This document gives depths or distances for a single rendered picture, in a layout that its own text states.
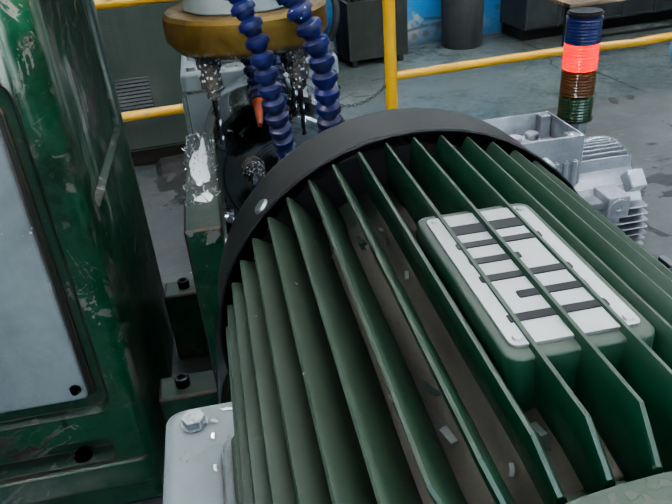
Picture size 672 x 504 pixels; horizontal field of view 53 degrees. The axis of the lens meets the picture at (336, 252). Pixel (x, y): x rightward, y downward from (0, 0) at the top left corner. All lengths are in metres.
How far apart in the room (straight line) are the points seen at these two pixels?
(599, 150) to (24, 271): 0.71
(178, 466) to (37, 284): 0.33
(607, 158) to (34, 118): 0.68
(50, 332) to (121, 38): 3.26
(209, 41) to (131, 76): 3.26
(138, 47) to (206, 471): 3.60
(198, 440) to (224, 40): 0.41
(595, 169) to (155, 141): 3.35
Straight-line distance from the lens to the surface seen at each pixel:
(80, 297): 0.72
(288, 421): 0.19
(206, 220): 0.72
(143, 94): 3.99
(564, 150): 0.90
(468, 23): 6.05
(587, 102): 1.28
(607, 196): 0.91
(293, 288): 0.23
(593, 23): 1.25
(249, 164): 1.04
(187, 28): 0.73
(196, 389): 0.85
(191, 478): 0.42
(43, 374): 0.77
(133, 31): 3.92
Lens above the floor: 1.46
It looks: 30 degrees down
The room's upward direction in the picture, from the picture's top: 5 degrees counter-clockwise
